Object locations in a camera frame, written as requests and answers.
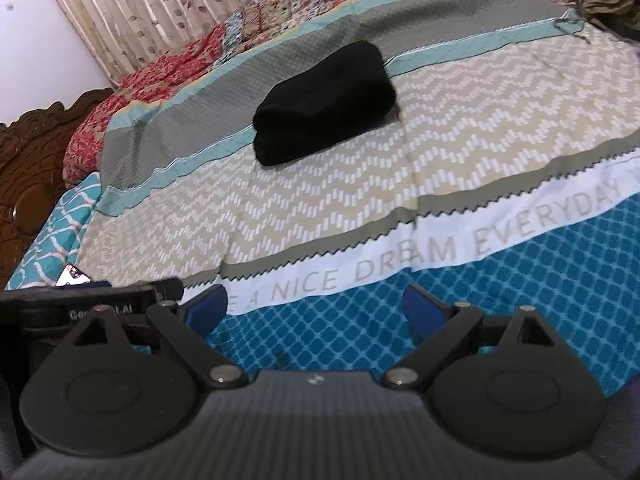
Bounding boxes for black pants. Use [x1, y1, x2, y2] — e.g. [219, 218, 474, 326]
[253, 41, 396, 167]

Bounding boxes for smartphone with lit screen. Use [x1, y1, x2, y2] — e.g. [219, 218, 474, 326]
[55, 263, 92, 287]

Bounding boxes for teal patterned pillow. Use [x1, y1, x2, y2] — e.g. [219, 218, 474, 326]
[4, 171, 102, 290]

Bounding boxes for carved wooden headboard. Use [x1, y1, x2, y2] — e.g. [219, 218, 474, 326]
[0, 88, 113, 285]

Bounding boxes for patterned bedsheet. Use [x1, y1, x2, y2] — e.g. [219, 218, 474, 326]
[73, 0, 639, 393]

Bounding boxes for red floral quilt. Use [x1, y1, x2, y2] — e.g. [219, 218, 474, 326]
[62, 0, 347, 188]

